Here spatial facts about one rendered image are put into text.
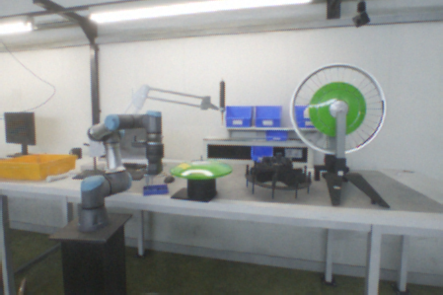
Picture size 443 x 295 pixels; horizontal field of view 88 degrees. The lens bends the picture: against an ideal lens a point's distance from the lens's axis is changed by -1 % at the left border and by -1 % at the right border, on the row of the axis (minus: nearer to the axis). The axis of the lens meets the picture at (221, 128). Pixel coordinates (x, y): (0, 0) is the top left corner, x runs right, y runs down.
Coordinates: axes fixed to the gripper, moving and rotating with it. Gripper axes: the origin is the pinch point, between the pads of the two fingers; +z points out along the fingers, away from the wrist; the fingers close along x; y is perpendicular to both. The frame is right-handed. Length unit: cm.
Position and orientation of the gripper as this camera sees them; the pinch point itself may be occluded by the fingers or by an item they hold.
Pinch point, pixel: (149, 187)
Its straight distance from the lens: 106.8
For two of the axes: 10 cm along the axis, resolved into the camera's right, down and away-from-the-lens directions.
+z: 0.0, 10.0, 0.7
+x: 0.6, -0.7, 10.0
